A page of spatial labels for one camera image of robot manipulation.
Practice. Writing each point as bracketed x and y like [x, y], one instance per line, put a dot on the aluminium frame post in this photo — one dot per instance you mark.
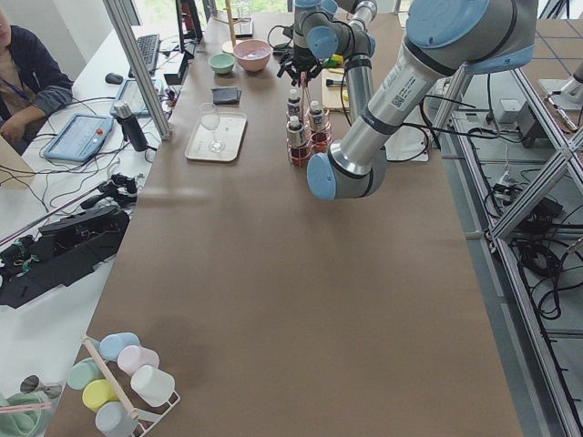
[120, 21]

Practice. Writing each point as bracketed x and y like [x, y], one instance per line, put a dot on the green cup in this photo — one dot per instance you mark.
[82, 373]

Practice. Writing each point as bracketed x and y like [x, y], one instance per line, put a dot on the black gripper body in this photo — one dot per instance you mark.
[301, 58]

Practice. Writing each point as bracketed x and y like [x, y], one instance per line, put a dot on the tea bottle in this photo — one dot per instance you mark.
[294, 104]
[296, 138]
[317, 117]

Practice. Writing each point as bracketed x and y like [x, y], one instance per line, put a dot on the tea bottle front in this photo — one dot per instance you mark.
[296, 138]

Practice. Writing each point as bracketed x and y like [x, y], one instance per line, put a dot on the blue teach pendant far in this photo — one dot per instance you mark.
[129, 92]

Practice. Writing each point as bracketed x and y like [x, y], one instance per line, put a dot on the white cup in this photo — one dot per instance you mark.
[153, 385]

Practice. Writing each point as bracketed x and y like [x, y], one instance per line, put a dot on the grey cup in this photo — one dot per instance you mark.
[112, 420]

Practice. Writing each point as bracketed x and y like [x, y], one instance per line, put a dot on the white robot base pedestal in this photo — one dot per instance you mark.
[407, 144]

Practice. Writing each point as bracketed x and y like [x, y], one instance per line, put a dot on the pink bowl with ice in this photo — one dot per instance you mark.
[252, 55]

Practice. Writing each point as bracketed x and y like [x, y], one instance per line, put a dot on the green bowl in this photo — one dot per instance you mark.
[222, 63]

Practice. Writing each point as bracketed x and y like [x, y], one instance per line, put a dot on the blue teach pendant near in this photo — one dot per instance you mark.
[80, 139]

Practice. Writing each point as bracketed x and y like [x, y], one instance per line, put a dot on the blue teach pendant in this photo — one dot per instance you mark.
[129, 92]
[80, 139]

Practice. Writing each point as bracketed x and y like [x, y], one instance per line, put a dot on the seated person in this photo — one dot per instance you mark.
[33, 87]

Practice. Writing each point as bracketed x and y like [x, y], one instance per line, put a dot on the black computer mouse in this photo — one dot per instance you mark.
[114, 79]

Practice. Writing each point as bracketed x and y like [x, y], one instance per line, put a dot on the wooden cutting board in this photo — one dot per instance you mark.
[334, 98]

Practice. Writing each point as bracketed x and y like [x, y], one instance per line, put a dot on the black device on side table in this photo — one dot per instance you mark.
[65, 251]

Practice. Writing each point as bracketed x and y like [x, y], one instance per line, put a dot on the grey folded cloth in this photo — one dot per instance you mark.
[227, 95]

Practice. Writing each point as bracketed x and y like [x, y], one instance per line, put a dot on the copper wire bottle basket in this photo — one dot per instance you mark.
[315, 142]

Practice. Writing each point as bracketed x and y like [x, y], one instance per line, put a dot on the black keyboard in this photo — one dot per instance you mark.
[148, 46]

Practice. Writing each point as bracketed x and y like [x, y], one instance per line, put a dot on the black thermos bottle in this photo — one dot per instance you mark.
[131, 128]

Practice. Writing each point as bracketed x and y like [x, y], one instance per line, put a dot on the white cup rack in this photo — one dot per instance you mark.
[148, 418]

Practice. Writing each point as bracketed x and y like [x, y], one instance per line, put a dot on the wooden stand with round base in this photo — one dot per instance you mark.
[239, 21]

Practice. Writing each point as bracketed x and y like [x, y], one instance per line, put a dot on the pink cup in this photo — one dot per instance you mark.
[132, 357]

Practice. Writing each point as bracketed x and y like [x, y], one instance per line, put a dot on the yellow cup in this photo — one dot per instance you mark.
[97, 393]

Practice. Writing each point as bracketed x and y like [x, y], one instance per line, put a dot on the cream rabbit tray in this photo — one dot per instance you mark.
[231, 132]

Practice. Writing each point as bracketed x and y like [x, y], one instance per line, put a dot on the wine glass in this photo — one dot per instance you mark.
[210, 119]

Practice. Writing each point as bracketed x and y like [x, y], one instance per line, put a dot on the light blue cup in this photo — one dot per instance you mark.
[111, 345]

